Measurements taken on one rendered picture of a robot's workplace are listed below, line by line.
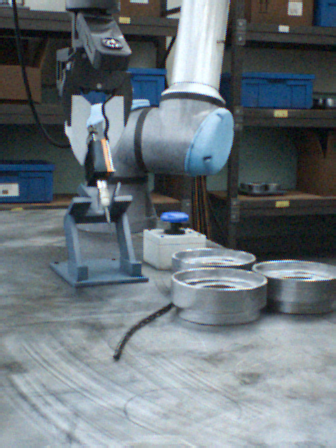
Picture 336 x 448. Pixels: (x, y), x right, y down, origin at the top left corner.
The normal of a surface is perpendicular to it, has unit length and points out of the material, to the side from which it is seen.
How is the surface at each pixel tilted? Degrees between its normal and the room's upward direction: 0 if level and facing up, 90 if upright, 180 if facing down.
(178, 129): 73
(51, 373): 0
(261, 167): 90
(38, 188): 90
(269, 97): 90
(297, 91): 90
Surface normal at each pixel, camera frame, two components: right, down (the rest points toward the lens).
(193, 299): -0.57, 0.11
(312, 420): 0.02, -0.99
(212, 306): -0.18, 0.15
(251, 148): 0.33, 0.15
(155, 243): -0.94, 0.04
